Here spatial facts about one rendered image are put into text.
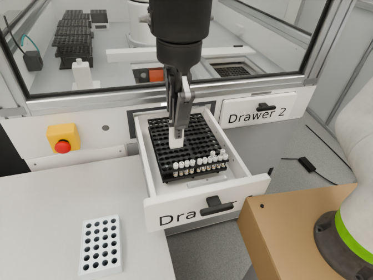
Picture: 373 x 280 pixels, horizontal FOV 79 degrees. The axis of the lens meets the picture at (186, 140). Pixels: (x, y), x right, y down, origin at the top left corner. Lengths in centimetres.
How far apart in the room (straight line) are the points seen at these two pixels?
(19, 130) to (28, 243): 30
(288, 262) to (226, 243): 97
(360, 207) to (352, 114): 18
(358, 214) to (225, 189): 23
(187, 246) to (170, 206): 96
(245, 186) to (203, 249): 95
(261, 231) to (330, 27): 65
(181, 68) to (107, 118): 40
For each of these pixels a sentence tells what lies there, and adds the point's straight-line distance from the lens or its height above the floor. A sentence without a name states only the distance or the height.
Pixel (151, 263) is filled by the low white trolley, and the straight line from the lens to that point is 60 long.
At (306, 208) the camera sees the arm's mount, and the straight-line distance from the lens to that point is 62.
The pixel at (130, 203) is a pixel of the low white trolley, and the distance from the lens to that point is 68.
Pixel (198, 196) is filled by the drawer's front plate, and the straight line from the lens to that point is 49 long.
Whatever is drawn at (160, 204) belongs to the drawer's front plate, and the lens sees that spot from 48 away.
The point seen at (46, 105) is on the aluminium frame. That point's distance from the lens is 71.
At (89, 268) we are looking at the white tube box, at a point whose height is 80.
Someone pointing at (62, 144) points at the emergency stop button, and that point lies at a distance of 70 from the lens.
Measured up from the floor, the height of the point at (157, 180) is 84.
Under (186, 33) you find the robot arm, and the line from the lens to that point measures 35.
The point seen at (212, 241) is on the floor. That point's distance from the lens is 147.
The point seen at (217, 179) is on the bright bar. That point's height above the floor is 85.
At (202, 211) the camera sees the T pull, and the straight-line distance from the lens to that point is 48.
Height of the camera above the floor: 132
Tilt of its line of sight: 41 degrees down
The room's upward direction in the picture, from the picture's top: 4 degrees clockwise
